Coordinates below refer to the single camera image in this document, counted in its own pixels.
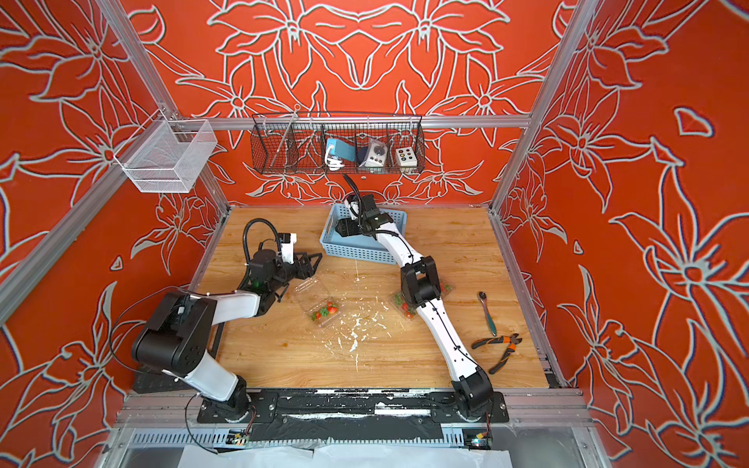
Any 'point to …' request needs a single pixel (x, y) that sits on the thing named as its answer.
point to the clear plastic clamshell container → (410, 311)
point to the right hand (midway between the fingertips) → (339, 225)
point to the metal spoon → (492, 327)
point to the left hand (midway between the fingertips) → (314, 253)
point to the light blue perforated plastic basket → (359, 246)
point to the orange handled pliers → (513, 339)
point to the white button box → (406, 157)
